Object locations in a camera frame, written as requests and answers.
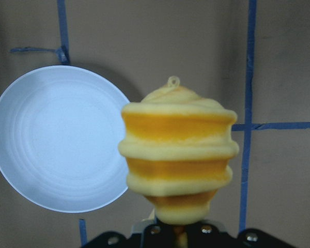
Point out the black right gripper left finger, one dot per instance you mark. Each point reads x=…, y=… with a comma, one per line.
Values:
x=158, y=235

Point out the blue plate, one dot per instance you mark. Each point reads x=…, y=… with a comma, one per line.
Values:
x=60, y=127

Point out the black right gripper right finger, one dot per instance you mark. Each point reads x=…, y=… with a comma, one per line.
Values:
x=203, y=234

